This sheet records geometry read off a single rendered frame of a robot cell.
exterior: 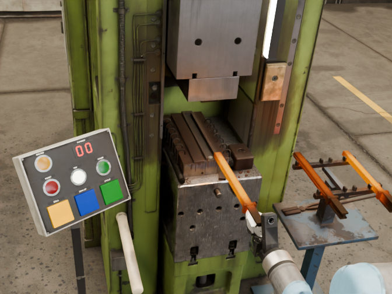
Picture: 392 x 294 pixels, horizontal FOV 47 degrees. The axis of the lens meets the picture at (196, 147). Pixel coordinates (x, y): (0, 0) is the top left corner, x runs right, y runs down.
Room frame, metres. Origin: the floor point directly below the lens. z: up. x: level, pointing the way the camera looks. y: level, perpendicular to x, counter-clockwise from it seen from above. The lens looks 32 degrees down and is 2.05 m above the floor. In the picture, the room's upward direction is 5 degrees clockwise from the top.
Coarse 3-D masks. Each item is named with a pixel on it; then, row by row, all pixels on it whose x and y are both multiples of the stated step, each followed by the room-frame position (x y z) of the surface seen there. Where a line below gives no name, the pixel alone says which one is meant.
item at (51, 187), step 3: (48, 183) 1.18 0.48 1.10; (51, 183) 1.19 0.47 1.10; (54, 183) 1.19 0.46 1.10; (45, 186) 1.17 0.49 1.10; (48, 186) 1.18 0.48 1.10; (51, 186) 1.18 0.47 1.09; (54, 186) 1.19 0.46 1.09; (57, 186) 1.19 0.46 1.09; (45, 189) 1.17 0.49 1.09; (48, 189) 1.17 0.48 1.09; (51, 189) 1.17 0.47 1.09; (54, 189) 1.18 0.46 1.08; (57, 189) 1.19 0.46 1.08; (48, 192) 1.16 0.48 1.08; (51, 192) 1.17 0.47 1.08; (54, 192) 1.17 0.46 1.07
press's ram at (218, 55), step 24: (168, 0) 1.67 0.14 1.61; (192, 0) 1.53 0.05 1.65; (216, 0) 1.56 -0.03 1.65; (240, 0) 1.59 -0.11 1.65; (168, 24) 1.66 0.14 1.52; (192, 24) 1.53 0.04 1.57; (216, 24) 1.56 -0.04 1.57; (240, 24) 1.59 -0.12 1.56; (168, 48) 1.65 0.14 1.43; (192, 48) 1.54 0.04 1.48; (216, 48) 1.56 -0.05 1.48; (240, 48) 1.59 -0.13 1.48; (192, 72) 1.54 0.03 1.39; (216, 72) 1.57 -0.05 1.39; (240, 72) 1.60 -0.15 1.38
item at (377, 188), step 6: (348, 150) 1.80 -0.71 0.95; (348, 156) 1.75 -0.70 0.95; (348, 162) 1.73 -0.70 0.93; (354, 162) 1.70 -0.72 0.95; (354, 168) 1.68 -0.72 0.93; (360, 168) 1.66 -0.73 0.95; (360, 174) 1.63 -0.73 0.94; (366, 174) 1.61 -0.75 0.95; (366, 180) 1.59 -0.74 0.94; (372, 180) 1.57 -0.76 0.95; (378, 186) 1.53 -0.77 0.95; (378, 192) 1.49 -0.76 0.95; (384, 192) 1.48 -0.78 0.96; (378, 198) 1.48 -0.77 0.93; (384, 198) 1.47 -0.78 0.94; (390, 198) 1.44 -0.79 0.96; (384, 204) 1.45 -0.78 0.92; (390, 204) 1.43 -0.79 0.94; (390, 210) 1.41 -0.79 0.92
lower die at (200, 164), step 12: (168, 120) 1.90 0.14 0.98; (180, 120) 1.89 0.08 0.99; (204, 120) 1.90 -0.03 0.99; (180, 132) 1.77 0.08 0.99; (192, 132) 1.77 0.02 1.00; (204, 132) 1.77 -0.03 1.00; (192, 144) 1.68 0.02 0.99; (216, 144) 1.69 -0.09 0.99; (180, 156) 1.59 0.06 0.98; (192, 156) 1.58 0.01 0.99; (204, 156) 1.59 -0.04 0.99; (228, 156) 1.60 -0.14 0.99; (180, 168) 1.57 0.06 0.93; (192, 168) 1.55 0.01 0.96; (204, 168) 1.56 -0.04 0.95; (216, 168) 1.58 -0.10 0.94
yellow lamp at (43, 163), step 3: (39, 159) 1.21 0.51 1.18; (42, 159) 1.21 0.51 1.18; (45, 159) 1.22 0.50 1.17; (48, 159) 1.23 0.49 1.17; (39, 162) 1.20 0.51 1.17; (42, 162) 1.21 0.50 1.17; (45, 162) 1.22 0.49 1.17; (48, 162) 1.22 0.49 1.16; (39, 165) 1.20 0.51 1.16; (42, 165) 1.20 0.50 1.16; (45, 165) 1.21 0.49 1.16; (48, 165) 1.22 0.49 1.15; (39, 168) 1.19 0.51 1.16; (42, 168) 1.20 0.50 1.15; (45, 168) 1.20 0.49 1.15
